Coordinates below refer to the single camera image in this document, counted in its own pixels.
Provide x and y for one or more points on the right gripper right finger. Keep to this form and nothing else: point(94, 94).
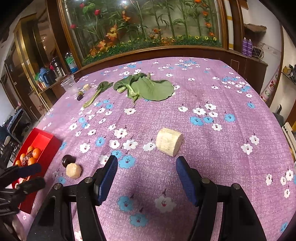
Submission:
point(190, 180)

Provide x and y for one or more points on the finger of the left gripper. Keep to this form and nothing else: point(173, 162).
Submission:
point(31, 186)
point(13, 173)

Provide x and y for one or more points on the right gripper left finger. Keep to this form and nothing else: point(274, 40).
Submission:
point(104, 180)

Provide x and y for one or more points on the speckled orange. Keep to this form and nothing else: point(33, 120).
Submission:
point(22, 157)

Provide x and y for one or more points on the edge orange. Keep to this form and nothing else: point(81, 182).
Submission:
point(30, 148)

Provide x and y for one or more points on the small orange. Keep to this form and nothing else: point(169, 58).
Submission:
point(18, 163)

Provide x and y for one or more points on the large dark red date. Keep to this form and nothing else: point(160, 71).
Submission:
point(24, 162)

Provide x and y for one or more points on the round sugarcane piece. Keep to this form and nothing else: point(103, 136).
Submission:
point(73, 170)

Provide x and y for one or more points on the dark plum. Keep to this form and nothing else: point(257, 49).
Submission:
point(68, 159)

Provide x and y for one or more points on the red tray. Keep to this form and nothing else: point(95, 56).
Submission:
point(39, 147)

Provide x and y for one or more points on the far right sugarcane piece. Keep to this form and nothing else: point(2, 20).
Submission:
point(169, 141)

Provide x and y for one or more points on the purple floral tablecloth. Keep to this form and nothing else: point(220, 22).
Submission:
point(148, 113)

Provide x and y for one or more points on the wooden cabinet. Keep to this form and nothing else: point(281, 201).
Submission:
point(50, 95)

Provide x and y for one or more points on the purple grape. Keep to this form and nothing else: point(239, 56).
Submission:
point(79, 97)

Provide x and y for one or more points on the small beige piece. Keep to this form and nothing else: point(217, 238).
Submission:
point(87, 87)

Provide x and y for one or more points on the small bok choy stalk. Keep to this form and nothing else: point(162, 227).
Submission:
point(102, 87)

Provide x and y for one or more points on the clear plastic cup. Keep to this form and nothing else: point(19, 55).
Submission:
point(69, 85)

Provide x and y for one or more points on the bok choy leaf bunch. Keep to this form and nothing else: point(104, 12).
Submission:
point(141, 85)

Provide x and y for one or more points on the blue jug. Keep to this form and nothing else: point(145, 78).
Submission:
point(42, 77)

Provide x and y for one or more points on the black kettle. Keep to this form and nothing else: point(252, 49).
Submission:
point(49, 78)

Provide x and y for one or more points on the steel thermos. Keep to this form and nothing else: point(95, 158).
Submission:
point(56, 66)

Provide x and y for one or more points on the green label water bottle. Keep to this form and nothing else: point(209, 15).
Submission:
point(71, 62)

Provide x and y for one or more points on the purple bottles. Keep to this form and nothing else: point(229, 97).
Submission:
point(247, 47)

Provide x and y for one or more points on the flower aquarium display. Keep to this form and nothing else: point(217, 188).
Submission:
point(99, 29)

